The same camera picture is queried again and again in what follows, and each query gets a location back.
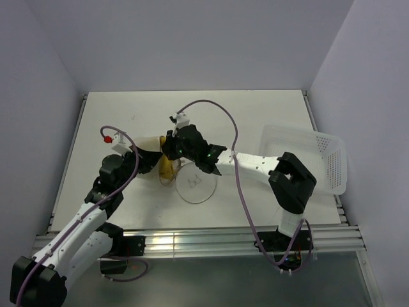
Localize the white plastic basket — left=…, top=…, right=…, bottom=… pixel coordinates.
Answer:
left=259, top=125, right=348, bottom=196

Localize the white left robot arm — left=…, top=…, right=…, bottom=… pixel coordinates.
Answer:
left=10, top=148, right=162, bottom=306

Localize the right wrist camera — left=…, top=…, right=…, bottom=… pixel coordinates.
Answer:
left=169, top=111, right=190, bottom=137

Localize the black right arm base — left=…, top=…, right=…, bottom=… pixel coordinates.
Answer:
left=257, top=230, right=314, bottom=273

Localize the yellow bra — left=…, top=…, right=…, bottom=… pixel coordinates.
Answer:
left=158, top=153, right=181, bottom=186

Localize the aluminium table rail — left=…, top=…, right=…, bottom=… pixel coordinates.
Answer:
left=124, top=224, right=366, bottom=258

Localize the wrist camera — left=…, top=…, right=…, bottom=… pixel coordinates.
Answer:
left=104, top=132, right=132, bottom=155
left=169, top=111, right=190, bottom=137

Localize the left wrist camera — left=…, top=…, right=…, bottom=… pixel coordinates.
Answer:
left=104, top=132, right=132, bottom=155

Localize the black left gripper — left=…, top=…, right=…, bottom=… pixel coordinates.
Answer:
left=116, top=144, right=162, bottom=191

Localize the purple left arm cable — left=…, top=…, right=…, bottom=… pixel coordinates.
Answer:
left=15, top=126, right=150, bottom=306

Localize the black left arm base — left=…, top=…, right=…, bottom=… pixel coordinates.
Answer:
left=96, top=222, right=146, bottom=276

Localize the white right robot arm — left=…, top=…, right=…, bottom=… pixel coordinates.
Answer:
left=162, top=125, right=317, bottom=249

